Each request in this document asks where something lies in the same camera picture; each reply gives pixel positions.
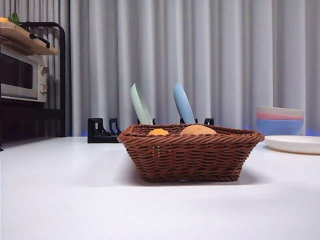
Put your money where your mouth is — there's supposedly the tan potato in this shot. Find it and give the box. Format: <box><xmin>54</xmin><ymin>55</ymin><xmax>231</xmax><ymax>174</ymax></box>
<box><xmin>179</xmin><ymin>124</ymin><xmax>218</xmax><ymax>137</ymax></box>

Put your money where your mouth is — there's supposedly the brown wicker basket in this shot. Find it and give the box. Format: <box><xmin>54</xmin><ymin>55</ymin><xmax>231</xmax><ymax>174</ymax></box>
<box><xmin>117</xmin><ymin>123</ymin><xmax>265</xmax><ymax>183</ymax></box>

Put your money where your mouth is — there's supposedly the pale green plate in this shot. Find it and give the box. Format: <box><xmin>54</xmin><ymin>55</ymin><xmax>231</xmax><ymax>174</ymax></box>
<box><xmin>130</xmin><ymin>82</ymin><xmax>153</xmax><ymax>125</ymax></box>

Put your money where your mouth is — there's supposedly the light blue plate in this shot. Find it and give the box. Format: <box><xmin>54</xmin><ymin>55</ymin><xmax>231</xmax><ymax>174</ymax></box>
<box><xmin>172</xmin><ymin>82</ymin><xmax>196</xmax><ymax>125</ymax></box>

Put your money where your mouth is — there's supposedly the black dish rack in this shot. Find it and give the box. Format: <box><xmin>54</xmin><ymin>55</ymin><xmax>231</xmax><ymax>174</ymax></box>
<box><xmin>86</xmin><ymin>116</ymin><xmax>215</xmax><ymax>144</ymax></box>

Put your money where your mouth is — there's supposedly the grey pleated curtain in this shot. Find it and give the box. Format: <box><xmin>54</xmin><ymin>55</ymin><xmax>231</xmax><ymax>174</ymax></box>
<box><xmin>0</xmin><ymin>0</ymin><xmax>320</xmax><ymax>138</ymax></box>

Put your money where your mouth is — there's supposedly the pink bowl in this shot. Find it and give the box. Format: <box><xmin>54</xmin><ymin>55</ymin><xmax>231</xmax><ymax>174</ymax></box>
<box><xmin>255</xmin><ymin>111</ymin><xmax>306</xmax><ymax>121</ymax></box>

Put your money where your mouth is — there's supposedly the blue bowl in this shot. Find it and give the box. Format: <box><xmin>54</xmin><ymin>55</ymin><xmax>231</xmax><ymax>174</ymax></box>
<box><xmin>255</xmin><ymin>118</ymin><xmax>306</xmax><ymax>137</ymax></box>

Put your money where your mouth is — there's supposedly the beige bowl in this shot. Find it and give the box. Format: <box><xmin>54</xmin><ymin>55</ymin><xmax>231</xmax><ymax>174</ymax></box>
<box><xmin>256</xmin><ymin>105</ymin><xmax>306</xmax><ymax>118</ymax></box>

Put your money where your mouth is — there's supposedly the white plate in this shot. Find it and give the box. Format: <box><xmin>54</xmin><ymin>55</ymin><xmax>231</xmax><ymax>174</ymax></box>
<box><xmin>263</xmin><ymin>135</ymin><xmax>320</xmax><ymax>155</ymax></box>

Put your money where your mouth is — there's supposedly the silver toaster oven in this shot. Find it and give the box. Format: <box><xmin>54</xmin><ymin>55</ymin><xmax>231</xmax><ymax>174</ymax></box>
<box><xmin>0</xmin><ymin>45</ymin><xmax>49</xmax><ymax>104</ymax></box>

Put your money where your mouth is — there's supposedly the wooden cutting board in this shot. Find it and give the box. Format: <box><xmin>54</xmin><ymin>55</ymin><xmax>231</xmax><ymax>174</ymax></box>
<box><xmin>0</xmin><ymin>21</ymin><xmax>60</xmax><ymax>56</ymax></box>

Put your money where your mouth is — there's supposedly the green leaf sprig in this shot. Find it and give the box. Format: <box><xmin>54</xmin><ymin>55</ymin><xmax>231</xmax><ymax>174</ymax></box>
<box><xmin>7</xmin><ymin>11</ymin><xmax>21</xmax><ymax>26</ymax></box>

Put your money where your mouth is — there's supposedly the black metal shelf frame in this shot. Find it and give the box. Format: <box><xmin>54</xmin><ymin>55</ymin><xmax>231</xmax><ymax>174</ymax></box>
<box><xmin>0</xmin><ymin>21</ymin><xmax>67</xmax><ymax>152</ymax></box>

